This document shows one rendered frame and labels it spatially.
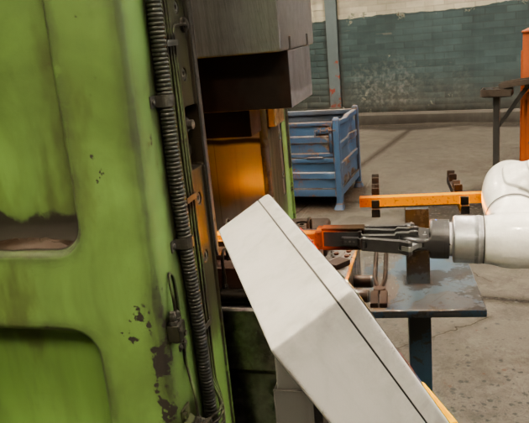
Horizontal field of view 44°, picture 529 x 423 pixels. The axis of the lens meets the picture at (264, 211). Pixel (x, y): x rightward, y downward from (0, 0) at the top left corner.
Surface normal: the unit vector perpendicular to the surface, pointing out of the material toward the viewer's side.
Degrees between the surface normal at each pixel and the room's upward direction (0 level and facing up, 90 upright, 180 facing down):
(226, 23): 90
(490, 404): 0
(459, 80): 91
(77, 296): 90
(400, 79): 90
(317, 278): 30
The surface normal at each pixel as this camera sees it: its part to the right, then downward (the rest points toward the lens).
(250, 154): -0.24, 0.28
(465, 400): -0.09, -0.96
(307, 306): -0.57, -0.76
